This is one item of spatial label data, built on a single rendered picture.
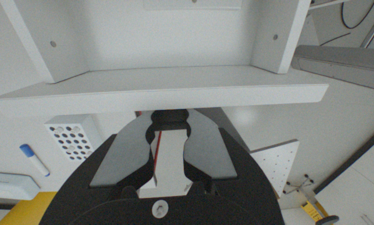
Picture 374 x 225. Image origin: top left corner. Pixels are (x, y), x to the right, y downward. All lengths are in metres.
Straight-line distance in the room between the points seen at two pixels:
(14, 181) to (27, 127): 0.25
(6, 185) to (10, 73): 0.40
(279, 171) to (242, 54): 0.53
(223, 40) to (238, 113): 1.18
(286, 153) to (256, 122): 0.98
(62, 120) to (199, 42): 0.33
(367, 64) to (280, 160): 0.66
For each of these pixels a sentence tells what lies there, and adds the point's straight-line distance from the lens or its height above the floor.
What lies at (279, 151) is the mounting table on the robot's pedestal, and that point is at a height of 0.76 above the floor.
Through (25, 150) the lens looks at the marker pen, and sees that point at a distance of 0.56.
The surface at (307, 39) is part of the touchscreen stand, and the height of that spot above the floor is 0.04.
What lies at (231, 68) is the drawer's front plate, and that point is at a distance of 0.17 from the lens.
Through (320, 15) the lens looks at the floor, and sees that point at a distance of 1.51.
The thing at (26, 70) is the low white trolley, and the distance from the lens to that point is 0.40.
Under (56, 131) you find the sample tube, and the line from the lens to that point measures 0.37.
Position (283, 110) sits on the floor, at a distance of 1.62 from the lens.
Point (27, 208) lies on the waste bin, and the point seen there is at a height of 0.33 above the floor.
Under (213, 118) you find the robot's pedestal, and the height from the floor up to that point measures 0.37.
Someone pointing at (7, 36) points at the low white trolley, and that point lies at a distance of 0.40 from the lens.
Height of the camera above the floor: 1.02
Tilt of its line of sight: 59 degrees down
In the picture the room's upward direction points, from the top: 172 degrees clockwise
